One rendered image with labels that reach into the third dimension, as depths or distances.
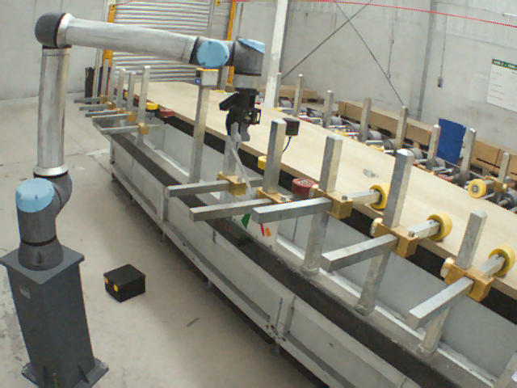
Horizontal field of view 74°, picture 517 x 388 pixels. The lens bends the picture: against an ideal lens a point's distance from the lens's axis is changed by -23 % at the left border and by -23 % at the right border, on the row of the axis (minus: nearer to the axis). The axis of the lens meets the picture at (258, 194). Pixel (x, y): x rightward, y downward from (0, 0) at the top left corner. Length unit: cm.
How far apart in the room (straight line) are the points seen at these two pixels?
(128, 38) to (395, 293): 114
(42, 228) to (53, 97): 44
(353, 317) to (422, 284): 26
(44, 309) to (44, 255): 20
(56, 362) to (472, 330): 146
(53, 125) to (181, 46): 54
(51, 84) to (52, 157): 26
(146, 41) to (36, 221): 66
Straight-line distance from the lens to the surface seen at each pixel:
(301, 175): 161
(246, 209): 135
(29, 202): 137
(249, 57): 135
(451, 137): 681
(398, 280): 138
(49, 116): 147
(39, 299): 147
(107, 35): 125
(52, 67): 145
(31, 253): 145
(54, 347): 160
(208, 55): 120
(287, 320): 188
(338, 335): 134
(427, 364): 110
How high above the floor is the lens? 136
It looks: 20 degrees down
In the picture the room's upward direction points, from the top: 8 degrees clockwise
